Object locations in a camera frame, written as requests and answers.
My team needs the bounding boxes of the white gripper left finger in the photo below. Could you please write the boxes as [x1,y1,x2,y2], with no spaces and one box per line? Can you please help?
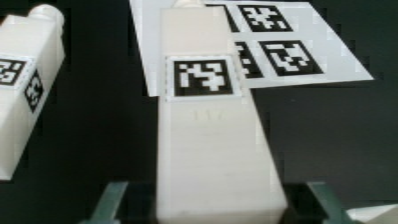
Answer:
[78,181,128,224]

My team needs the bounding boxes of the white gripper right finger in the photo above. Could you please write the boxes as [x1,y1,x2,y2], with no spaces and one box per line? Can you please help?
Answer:
[307,182,357,224]

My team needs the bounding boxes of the white leg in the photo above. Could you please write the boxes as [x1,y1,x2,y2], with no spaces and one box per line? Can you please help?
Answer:
[0,4,66,181]
[156,0,288,224]

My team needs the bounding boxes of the white desk top tray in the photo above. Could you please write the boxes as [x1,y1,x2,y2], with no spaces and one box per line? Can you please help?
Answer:
[347,204,398,224]

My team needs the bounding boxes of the printed fiducial marker sheet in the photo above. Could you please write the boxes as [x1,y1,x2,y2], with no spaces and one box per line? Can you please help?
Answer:
[130,0,371,96]

